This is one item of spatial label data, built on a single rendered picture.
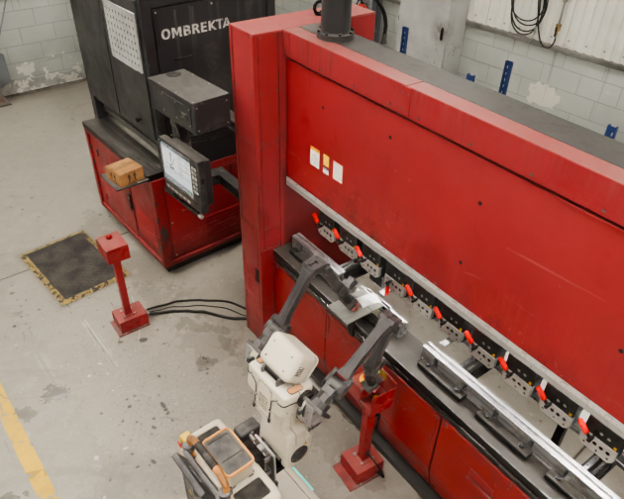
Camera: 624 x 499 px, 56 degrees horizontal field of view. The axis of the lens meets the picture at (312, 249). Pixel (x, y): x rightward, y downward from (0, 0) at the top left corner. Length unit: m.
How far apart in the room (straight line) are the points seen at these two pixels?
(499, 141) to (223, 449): 1.78
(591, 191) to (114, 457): 3.10
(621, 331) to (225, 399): 2.66
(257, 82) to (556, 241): 1.80
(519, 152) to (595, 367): 0.87
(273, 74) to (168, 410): 2.28
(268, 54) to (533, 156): 1.62
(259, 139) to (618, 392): 2.22
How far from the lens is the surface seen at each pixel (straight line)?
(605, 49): 6.84
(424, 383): 3.15
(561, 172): 2.22
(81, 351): 4.69
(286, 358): 2.54
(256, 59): 3.27
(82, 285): 5.25
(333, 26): 3.12
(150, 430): 4.09
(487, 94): 2.62
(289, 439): 2.85
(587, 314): 2.40
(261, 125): 3.43
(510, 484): 3.06
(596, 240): 2.25
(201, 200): 3.57
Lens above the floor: 3.23
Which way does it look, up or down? 37 degrees down
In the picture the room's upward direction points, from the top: 2 degrees clockwise
